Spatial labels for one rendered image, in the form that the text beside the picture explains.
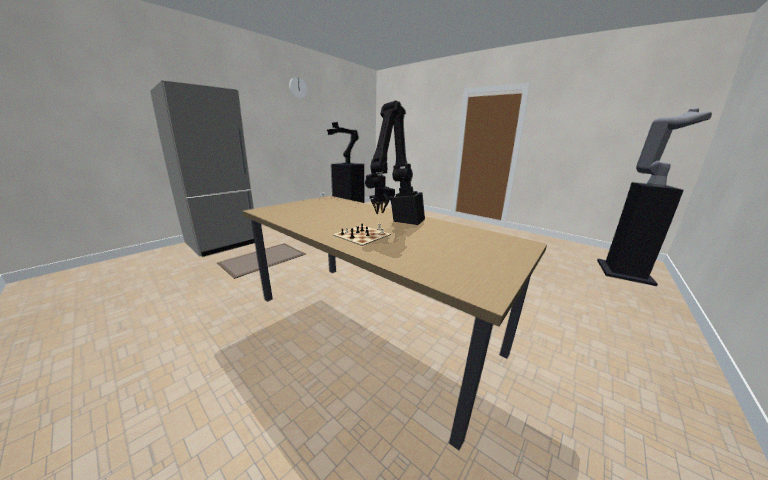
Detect brown and cream chessboard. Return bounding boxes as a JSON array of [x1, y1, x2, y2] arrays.
[[333, 226, 391, 246]]

